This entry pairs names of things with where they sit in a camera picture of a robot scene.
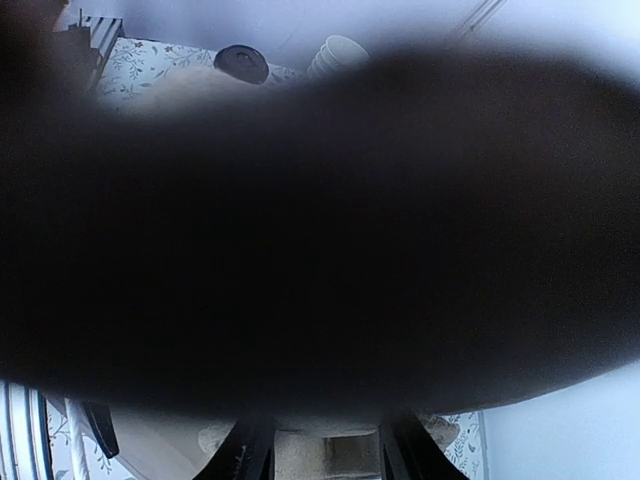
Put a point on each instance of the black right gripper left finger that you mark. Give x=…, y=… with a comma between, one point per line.
x=246, y=453

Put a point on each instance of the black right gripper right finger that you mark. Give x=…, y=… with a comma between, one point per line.
x=407, y=451

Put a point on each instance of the brown cardboard cup carrier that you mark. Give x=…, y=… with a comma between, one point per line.
x=454, y=232

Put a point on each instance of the black cup lid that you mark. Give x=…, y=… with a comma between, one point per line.
x=243, y=63

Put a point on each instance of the brown paper bag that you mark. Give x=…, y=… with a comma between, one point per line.
x=320, y=244

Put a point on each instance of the stack of white paper cups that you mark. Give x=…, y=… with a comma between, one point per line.
x=336, y=55

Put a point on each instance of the floral tablecloth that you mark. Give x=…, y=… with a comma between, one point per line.
x=173, y=447

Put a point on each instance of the aluminium front rail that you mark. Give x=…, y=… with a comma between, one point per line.
x=86, y=42

